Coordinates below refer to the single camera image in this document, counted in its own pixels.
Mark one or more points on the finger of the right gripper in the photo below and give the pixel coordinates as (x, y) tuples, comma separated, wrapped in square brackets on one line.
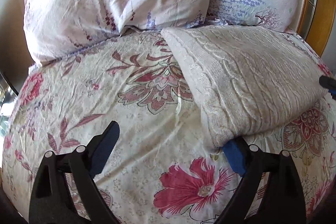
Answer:
[(329, 84)]

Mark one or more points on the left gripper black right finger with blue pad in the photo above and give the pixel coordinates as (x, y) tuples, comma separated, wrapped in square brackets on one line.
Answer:
[(269, 190)]

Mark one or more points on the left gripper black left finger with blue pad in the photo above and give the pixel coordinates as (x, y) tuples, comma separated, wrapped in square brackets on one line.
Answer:
[(64, 190)]

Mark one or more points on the beige cable-knit sweater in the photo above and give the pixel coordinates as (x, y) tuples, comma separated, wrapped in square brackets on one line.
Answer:
[(245, 80)]

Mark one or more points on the wooden headboard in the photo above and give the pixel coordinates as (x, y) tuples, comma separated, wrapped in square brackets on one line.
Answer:
[(315, 3)]

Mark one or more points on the floral bed sheet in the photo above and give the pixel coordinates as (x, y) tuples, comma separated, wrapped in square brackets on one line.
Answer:
[(159, 170)]

